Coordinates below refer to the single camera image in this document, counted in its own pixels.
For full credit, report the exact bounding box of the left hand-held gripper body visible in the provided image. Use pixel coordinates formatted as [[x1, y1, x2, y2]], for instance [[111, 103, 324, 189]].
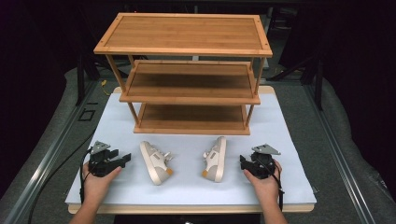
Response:
[[88, 140, 117, 178]]

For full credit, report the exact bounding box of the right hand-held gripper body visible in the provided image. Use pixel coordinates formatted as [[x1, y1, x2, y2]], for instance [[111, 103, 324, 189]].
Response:
[[247, 143, 282, 180]]

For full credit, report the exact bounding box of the beige and white sneaker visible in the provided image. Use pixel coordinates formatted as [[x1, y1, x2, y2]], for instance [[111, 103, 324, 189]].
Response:
[[139, 140, 174, 187], [201, 135, 227, 183]]

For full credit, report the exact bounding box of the wooden three-tier shoe rack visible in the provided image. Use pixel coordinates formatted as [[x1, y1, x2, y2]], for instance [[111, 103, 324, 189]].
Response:
[[92, 12, 274, 136]]

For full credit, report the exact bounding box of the person's left hand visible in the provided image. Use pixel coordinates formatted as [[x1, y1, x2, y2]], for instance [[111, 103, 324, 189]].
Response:
[[81, 161, 122, 203]]

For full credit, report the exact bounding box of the person's right hand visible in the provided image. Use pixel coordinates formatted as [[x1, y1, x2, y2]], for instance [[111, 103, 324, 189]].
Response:
[[243, 160, 283, 207]]

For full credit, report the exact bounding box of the white table sheet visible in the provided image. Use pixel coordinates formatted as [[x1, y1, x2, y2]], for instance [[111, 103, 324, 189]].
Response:
[[64, 92, 318, 206]]

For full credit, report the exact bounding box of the light wooden table board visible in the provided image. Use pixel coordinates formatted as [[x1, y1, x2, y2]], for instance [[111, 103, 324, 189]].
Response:
[[67, 85, 316, 216]]

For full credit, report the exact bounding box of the black metal stand leg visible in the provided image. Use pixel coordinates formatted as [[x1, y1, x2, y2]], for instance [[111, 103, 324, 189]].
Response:
[[313, 57, 324, 110], [76, 50, 87, 106]]

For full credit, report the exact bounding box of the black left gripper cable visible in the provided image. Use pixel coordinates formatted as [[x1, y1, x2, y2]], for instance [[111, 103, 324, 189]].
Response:
[[79, 147, 93, 204]]

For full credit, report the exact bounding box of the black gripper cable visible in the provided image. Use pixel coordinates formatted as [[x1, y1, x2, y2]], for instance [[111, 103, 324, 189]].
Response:
[[79, 147, 93, 204], [263, 158, 286, 213]]

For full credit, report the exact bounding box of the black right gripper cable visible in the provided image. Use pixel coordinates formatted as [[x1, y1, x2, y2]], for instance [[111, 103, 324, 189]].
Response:
[[263, 158, 286, 213]]

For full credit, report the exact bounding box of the long black floor cable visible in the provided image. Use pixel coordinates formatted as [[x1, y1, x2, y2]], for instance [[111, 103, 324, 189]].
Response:
[[27, 132, 96, 224]]

